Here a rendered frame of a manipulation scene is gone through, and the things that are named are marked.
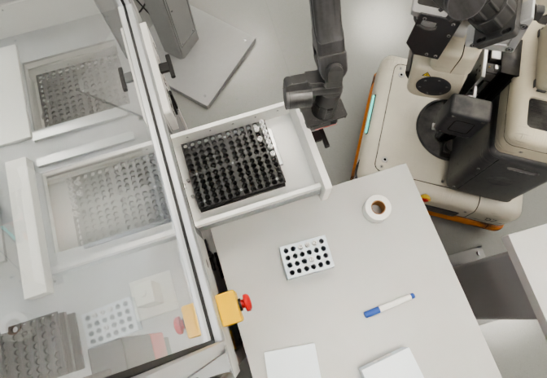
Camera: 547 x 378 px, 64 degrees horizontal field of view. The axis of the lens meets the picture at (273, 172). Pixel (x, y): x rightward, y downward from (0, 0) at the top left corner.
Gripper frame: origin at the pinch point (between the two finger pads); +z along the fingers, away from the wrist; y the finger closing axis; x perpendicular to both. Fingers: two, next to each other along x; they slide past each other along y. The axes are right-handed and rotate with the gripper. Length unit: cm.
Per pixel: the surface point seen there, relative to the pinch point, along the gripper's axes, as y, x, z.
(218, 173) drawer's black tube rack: 28.0, 4.5, 0.8
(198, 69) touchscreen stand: 22, -82, 86
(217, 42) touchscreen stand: 8, -94, 86
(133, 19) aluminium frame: 38, -39, -8
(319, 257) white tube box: 8.9, 30.4, 12.9
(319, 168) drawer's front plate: 4.4, 11.9, -2.9
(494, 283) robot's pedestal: -46, 53, 39
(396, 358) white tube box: 0, 59, 9
